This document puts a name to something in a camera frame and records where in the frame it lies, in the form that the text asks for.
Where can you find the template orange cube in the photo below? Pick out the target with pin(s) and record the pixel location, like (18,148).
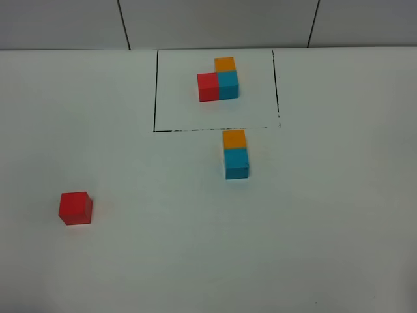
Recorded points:
(224,64)

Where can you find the template blue cube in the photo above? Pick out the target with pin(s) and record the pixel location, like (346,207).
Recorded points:
(228,85)

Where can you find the loose orange cube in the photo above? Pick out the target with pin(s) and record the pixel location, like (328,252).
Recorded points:
(234,139)

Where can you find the template red cube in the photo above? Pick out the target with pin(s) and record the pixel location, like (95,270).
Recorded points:
(208,87)

